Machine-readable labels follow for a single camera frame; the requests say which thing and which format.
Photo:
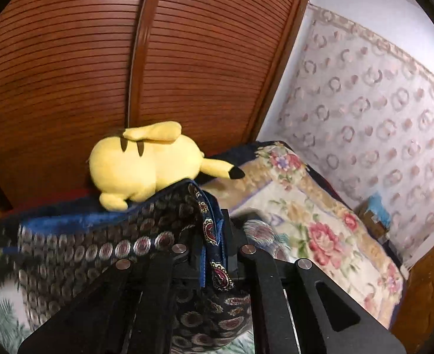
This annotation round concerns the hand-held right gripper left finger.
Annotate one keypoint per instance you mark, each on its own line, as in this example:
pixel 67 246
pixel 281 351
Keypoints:
pixel 194 265

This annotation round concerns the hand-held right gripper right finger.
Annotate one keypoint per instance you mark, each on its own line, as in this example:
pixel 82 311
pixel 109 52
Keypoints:
pixel 235 261

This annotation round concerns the navy patterned satin shirt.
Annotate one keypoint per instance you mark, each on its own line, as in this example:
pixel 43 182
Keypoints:
pixel 91 250

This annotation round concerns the floral blanket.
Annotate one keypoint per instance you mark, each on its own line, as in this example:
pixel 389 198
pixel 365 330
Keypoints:
pixel 312 210

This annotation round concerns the yellow plush toy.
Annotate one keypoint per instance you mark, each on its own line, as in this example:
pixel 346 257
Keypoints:
pixel 139 166

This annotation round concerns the blue box by curtain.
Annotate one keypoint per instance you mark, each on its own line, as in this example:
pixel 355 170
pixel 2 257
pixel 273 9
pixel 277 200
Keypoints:
pixel 377 208

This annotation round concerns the wooden side cabinet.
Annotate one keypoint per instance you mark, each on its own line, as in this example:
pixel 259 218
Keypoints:
pixel 419 291

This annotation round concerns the wooden slatted wardrobe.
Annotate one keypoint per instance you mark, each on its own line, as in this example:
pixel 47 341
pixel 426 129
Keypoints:
pixel 73 62

